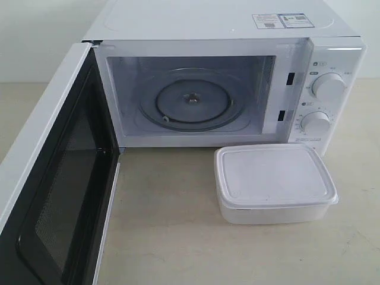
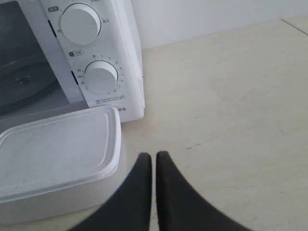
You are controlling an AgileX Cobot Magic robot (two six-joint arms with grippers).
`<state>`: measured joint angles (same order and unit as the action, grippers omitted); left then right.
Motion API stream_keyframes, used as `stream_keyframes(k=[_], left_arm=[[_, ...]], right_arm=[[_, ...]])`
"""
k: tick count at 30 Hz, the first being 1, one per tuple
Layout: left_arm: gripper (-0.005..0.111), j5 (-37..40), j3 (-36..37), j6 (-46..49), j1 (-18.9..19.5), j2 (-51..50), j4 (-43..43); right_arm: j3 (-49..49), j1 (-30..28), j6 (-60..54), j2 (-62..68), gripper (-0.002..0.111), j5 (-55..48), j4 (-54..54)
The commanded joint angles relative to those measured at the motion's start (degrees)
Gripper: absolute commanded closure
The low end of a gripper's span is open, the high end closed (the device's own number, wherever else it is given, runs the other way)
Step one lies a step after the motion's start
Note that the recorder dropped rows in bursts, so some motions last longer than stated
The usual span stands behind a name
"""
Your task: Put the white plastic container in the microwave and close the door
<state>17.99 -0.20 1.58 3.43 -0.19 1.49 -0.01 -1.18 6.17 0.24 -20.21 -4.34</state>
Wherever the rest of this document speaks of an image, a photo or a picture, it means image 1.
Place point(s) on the white lidded plastic container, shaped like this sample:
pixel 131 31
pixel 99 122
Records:
pixel 272 184

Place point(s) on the white microwave door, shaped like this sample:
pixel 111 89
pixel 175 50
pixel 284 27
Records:
pixel 58 180

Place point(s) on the glass microwave turntable plate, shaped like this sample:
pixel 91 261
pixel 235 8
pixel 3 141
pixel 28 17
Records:
pixel 192 99

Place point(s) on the white microwave oven body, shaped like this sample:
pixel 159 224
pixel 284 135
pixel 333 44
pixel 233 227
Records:
pixel 136 40

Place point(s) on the lower white control knob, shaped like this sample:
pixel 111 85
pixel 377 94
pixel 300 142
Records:
pixel 315 123

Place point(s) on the white control knob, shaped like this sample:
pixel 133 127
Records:
pixel 328 87
pixel 315 123

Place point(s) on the white warning label sticker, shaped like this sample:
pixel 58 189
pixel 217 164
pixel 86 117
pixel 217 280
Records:
pixel 267 21

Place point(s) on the upper white control knob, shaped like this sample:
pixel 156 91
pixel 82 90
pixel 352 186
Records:
pixel 328 87

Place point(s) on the blue energy label sticker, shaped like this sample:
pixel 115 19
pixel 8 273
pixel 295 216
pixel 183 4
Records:
pixel 295 21

